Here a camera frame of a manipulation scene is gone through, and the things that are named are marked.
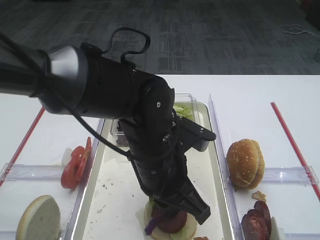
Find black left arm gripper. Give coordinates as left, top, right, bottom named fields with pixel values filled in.
left=127, top=135, right=210, bottom=225

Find purple cabbage pieces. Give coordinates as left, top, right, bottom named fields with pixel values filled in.
left=144, top=215, right=163, bottom=236

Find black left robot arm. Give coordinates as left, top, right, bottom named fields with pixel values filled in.
left=0, top=35, right=216, bottom=224

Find pink meat patty on bun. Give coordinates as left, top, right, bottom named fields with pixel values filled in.
left=151, top=207, right=187, bottom=234

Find lettuce leaf on bun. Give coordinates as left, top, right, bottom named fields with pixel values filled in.
left=144, top=198, right=158, bottom=222

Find green lettuce in box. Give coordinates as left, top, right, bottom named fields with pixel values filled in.
left=173, top=103, right=194, bottom=121

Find rear tomato slice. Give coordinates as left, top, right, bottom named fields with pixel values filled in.
left=75, top=137, right=92, bottom=182

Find tomato slice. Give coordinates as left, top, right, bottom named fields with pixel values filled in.
left=60, top=146, right=85, bottom=189
left=75, top=137, right=92, bottom=182

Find front tomato slice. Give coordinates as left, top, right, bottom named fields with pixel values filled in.
left=60, top=146, right=85, bottom=189

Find white pusher block by tomato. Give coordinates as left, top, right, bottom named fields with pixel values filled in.
left=61, top=148, right=73, bottom=168

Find bottom bun on tray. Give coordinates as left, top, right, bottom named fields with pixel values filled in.
left=144, top=213, right=198, bottom=240

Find front sesame bun top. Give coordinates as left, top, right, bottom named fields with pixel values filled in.
left=226, top=139, right=260, bottom=188

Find sesame bun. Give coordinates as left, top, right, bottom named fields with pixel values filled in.
left=226, top=139, right=260, bottom=188
left=247, top=140, right=265, bottom=190

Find rear sesame bun top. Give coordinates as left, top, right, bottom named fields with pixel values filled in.
left=247, top=140, right=265, bottom=190

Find brown crumb on table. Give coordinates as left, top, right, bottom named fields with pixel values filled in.
left=251, top=190, right=266, bottom=202

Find white metal tray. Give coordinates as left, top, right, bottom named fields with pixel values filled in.
left=65, top=101, right=237, bottom=240

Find rear dark sausage slice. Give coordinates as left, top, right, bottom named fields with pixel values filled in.
left=253, top=200, right=272, bottom=235

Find dark sausage slice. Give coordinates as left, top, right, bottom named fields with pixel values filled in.
left=241, top=209, right=270, bottom=240
left=253, top=200, right=272, bottom=235

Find front dark sausage slice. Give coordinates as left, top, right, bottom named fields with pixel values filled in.
left=241, top=209, right=270, bottom=240

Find clear plastic salad box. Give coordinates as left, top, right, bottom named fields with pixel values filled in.
left=109, top=93, right=200, bottom=147

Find white pusher block by sausage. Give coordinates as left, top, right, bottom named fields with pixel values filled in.
left=270, top=216, right=286, bottom=240

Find right lower clear pusher track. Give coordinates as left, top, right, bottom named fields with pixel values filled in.
left=278, top=233, right=320, bottom=240

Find clear pusher track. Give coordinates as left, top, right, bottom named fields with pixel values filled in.
left=278, top=233, right=320, bottom=240
left=261, top=166, right=319, bottom=185
left=0, top=163, right=64, bottom=181

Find right upper clear pusher track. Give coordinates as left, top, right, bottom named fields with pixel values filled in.
left=261, top=166, right=319, bottom=185

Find upright white bun half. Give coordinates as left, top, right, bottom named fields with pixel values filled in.
left=15, top=195, right=61, bottom=240

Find left upper clear pusher track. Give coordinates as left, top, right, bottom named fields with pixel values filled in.
left=0, top=163, right=64, bottom=181

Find right clear long rail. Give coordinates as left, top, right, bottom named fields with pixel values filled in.
left=208, top=94, right=244, bottom=240

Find clear long rail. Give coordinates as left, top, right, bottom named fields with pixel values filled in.
left=208, top=94, right=244, bottom=240
left=59, top=134, right=105, bottom=240

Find left clear long rail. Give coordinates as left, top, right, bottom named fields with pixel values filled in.
left=59, top=134, right=105, bottom=240

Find right red rail strip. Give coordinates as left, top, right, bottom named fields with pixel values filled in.
left=270, top=102, right=320, bottom=200

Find red rail strip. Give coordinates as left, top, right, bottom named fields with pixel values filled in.
left=270, top=102, right=320, bottom=200
left=0, top=107, right=45, bottom=186

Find left red rail strip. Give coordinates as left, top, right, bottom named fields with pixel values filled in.
left=0, top=107, right=45, bottom=186

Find white cable on floor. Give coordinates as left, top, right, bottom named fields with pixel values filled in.
left=278, top=23, right=320, bottom=38

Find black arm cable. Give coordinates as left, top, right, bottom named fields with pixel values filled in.
left=0, top=27, right=181, bottom=208

